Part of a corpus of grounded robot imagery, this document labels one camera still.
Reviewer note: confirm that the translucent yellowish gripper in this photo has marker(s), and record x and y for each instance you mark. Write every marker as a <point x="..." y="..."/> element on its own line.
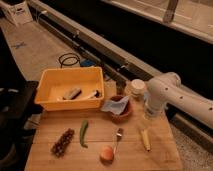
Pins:
<point x="145" y="123"/>

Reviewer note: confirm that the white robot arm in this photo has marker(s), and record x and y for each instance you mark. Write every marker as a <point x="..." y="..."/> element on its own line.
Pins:
<point x="166" y="88"/>

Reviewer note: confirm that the dark metal cup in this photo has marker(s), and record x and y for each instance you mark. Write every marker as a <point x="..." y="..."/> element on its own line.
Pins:
<point x="120" y="87"/>

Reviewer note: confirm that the terracotta bowl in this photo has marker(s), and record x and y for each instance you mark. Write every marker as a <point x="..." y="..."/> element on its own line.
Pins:
<point x="125" y="114"/>

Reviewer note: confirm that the metal fork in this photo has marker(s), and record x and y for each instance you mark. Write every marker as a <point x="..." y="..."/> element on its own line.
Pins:
<point x="119" y="135"/>

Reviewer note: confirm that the blue cloth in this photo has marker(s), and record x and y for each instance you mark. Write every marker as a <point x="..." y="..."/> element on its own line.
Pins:
<point x="116" y="107"/>

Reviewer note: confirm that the white lidded jar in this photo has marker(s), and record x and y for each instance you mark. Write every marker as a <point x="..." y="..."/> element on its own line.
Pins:
<point x="137" y="87"/>

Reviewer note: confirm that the orange peach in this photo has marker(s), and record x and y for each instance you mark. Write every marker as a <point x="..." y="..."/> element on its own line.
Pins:
<point x="107" y="154"/>

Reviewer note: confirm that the white spatula in bin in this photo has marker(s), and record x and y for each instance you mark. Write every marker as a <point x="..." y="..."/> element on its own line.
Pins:
<point x="93" y="94"/>

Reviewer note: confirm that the green chili pepper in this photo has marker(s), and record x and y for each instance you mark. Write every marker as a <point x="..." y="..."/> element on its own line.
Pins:
<point x="83" y="129"/>

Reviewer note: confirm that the brown brush in bin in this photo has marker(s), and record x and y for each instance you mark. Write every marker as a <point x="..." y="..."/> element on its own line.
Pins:
<point x="72" y="94"/>

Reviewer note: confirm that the blue object on floor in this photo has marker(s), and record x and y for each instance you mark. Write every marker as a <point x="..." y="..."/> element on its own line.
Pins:
<point x="87" y="63"/>

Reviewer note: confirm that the yellow plastic bin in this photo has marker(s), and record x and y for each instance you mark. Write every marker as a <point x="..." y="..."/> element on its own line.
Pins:
<point x="54" y="83"/>

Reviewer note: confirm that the bunch of brown grapes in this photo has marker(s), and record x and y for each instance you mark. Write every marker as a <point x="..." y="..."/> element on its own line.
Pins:
<point x="59" y="147"/>

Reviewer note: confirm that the black chair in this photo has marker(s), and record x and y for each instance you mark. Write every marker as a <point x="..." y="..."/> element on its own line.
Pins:
<point x="16" y="108"/>

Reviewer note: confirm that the white cardboard box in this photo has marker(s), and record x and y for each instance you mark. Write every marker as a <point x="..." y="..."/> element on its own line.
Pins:
<point x="17" y="14"/>

